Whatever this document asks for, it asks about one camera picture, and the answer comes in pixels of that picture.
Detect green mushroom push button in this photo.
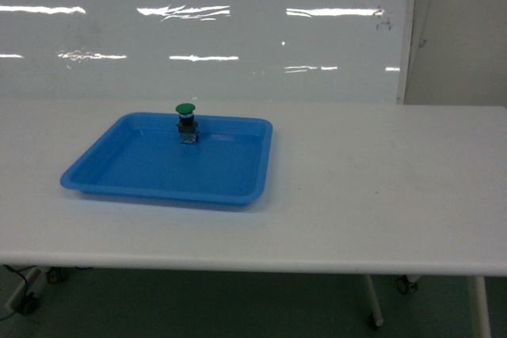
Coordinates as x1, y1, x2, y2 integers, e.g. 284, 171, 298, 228
175, 103, 199, 144

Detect blue plastic tray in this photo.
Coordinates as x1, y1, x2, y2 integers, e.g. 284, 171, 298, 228
60, 112, 273, 205

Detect white whiteboard panel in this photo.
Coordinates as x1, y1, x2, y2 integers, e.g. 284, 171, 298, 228
1, 0, 413, 103

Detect white table frame legs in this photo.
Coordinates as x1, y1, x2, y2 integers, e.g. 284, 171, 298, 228
1, 266, 494, 337

